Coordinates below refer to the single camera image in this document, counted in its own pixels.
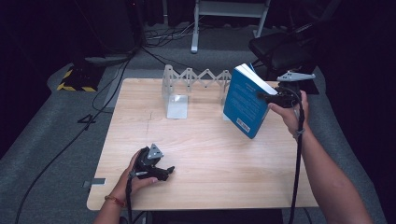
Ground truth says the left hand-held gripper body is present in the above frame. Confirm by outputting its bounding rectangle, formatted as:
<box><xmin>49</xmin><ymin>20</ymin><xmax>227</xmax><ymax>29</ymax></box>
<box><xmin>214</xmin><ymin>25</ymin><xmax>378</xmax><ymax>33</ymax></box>
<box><xmin>134</xmin><ymin>143</ymin><xmax>165</xmax><ymax>180</ymax></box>

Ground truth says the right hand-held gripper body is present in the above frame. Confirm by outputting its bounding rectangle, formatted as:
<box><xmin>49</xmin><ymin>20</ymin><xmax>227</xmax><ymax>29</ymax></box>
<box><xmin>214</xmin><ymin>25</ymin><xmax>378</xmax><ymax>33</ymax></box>
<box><xmin>275</xmin><ymin>70</ymin><xmax>317</xmax><ymax>109</ymax></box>

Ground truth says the blue paperback book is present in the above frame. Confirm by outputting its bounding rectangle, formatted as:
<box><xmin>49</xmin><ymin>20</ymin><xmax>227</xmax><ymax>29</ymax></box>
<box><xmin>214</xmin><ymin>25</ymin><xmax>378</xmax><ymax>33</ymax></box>
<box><xmin>222</xmin><ymin>63</ymin><xmax>279</xmax><ymax>140</ymax></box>

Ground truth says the white expandable book stand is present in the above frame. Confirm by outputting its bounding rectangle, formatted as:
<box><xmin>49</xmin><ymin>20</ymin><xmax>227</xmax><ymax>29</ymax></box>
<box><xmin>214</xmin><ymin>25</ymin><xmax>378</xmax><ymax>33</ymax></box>
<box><xmin>161</xmin><ymin>63</ymin><xmax>233</xmax><ymax>122</ymax></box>

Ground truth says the person's right hand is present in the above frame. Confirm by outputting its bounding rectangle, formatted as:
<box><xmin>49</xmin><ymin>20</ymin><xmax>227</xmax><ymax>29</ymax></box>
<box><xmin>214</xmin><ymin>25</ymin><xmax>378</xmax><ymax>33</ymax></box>
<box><xmin>267</xmin><ymin>90</ymin><xmax>311</xmax><ymax>138</ymax></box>

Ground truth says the person's left hand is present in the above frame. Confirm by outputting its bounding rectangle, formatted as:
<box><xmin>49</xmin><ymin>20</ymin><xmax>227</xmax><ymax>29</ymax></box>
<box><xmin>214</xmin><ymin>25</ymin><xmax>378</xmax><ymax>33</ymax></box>
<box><xmin>111</xmin><ymin>150</ymin><xmax>159</xmax><ymax>203</ymax></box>

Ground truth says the black folding chair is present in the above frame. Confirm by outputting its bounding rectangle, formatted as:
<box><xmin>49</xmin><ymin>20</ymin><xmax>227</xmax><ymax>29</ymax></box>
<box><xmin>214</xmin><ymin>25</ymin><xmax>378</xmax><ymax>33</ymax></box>
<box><xmin>247</xmin><ymin>18</ymin><xmax>332</xmax><ymax>82</ymax></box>

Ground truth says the grey tape strip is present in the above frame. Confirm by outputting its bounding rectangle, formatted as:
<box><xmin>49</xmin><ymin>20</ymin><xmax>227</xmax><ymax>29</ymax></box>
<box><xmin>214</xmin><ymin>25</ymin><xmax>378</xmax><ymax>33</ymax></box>
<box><xmin>81</xmin><ymin>177</ymin><xmax>107</xmax><ymax>189</ymax></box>

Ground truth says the white metal stand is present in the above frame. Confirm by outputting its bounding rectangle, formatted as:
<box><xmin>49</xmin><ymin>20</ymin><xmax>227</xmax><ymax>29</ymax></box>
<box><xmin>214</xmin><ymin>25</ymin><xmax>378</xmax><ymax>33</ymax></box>
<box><xmin>190</xmin><ymin>0</ymin><xmax>272</xmax><ymax>55</ymax></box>

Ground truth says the yellow black striped base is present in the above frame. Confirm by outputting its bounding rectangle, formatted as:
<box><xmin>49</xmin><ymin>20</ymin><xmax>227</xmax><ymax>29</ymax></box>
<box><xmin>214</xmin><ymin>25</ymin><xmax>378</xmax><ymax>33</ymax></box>
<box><xmin>56</xmin><ymin>64</ymin><xmax>106</xmax><ymax>93</ymax></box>

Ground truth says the grey flat floor plate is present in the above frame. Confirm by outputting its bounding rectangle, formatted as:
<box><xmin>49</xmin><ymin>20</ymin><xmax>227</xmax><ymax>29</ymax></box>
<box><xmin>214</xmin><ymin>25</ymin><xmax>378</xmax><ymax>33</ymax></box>
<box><xmin>84</xmin><ymin>53</ymin><xmax>134</xmax><ymax>65</ymax></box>

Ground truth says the left hand-held gripper cable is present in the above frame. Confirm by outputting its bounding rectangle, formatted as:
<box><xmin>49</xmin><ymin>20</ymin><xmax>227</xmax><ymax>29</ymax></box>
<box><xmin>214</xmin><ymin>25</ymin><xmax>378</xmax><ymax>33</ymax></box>
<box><xmin>124</xmin><ymin>169</ymin><xmax>149</xmax><ymax>224</ymax></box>

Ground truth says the hand-held gripper cable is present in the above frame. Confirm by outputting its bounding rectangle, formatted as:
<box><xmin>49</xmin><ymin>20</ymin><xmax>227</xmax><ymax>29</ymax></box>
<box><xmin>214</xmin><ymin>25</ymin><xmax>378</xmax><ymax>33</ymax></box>
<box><xmin>124</xmin><ymin>169</ymin><xmax>149</xmax><ymax>224</ymax></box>
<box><xmin>287</xmin><ymin>87</ymin><xmax>307</xmax><ymax>224</ymax></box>

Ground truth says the orange bracelet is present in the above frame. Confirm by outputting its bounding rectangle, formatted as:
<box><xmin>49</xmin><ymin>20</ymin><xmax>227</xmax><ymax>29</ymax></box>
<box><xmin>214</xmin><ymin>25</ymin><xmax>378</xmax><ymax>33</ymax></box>
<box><xmin>104</xmin><ymin>194</ymin><xmax>127</xmax><ymax>209</ymax></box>

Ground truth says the right hand-held gripper cable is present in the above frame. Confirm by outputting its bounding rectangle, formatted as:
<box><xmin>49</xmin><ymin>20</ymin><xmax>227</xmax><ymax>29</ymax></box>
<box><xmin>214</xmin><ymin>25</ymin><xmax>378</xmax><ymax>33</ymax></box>
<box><xmin>287</xmin><ymin>87</ymin><xmax>307</xmax><ymax>224</ymax></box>

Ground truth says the long black floor cable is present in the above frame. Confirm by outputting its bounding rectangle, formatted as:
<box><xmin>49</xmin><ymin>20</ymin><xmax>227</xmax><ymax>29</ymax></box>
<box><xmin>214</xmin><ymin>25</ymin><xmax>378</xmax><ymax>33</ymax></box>
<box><xmin>13</xmin><ymin>57</ymin><xmax>134</xmax><ymax>224</ymax></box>

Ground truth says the bundle of floor cables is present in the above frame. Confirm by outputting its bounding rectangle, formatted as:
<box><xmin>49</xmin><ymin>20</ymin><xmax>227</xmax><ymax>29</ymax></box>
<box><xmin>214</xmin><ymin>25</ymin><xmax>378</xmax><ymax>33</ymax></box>
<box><xmin>143</xmin><ymin>18</ymin><xmax>202</xmax><ymax>49</ymax></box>

